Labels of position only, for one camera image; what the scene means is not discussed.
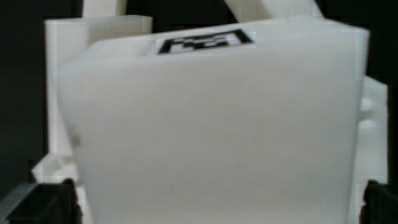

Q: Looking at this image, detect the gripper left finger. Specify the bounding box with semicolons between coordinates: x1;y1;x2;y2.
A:
0;179;82;224

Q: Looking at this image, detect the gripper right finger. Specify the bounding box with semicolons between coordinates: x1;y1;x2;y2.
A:
361;180;398;224

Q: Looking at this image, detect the white cabinet body box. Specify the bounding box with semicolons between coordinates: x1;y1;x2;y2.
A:
29;0;393;224

